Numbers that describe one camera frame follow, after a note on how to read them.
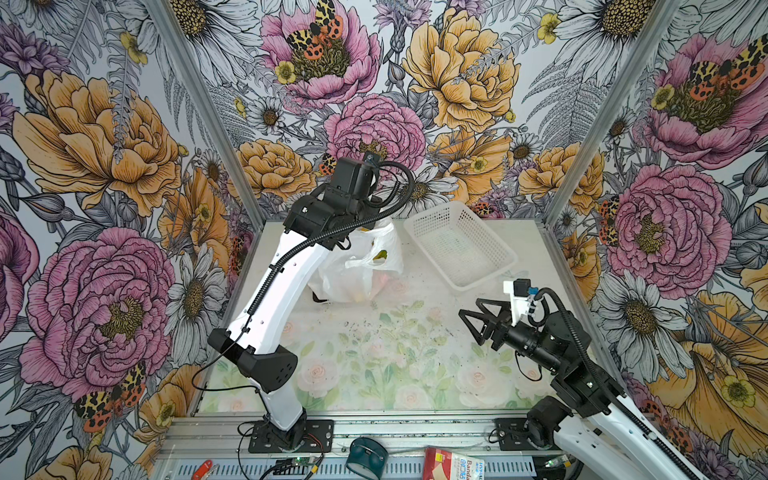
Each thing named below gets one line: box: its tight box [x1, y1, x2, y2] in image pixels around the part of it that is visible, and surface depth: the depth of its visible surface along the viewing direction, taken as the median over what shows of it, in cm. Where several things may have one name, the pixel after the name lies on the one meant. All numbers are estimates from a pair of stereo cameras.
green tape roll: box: [346, 437, 389, 480], surface depth 66 cm
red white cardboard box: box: [422, 447, 486, 480], surface depth 69 cm
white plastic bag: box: [309, 216, 404, 303], surface depth 73 cm
